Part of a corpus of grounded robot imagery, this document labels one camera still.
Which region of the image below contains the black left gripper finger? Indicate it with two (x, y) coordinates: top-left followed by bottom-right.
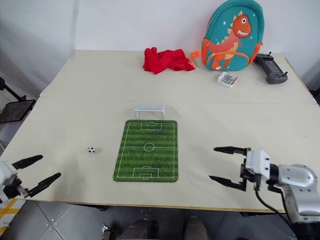
(11, 154), (44, 171)
(26, 172), (62, 199)

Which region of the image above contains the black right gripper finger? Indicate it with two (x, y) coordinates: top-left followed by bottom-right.
(208, 175), (247, 193)
(213, 146), (248, 158)

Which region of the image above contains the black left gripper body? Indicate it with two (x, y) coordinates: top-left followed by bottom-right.
(2, 176), (30, 200)

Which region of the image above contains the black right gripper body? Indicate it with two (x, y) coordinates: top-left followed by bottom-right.
(239, 147), (261, 193)

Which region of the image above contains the green soccer field mat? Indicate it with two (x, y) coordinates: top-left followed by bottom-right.
(112, 119), (180, 183)

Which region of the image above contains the black metal stand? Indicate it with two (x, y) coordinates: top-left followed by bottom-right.
(0, 77), (37, 124)

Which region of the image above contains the dark rounded shape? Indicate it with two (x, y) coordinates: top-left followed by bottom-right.
(119, 218), (159, 240)
(184, 215), (210, 240)

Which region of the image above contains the small white printed box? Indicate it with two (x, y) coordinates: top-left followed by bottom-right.
(216, 71), (239, 89)

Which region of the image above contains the white miniature goal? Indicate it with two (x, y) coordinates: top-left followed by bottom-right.
(132, 103), (167, 121)

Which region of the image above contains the grey handheld remote controller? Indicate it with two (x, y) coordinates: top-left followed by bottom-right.
(254, 51), (289, 85)

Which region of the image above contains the red crumpled cloth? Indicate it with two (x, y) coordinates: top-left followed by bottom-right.
(142, 46), (196, 75)

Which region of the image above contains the teal dinosaur backpack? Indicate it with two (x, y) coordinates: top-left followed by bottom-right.
(189, 0), (266, 73)

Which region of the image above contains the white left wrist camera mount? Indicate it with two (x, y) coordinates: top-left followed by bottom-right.
(0, 161), (19, 204)

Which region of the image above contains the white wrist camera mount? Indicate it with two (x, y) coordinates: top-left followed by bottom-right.
(245, 149), (273, 181)
(0, 161), (19, 204)

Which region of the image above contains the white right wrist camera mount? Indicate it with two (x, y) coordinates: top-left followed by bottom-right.
(245, 149), (273, 181)

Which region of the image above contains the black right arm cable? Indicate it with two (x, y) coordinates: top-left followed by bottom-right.
(252, 186), (296, 227)

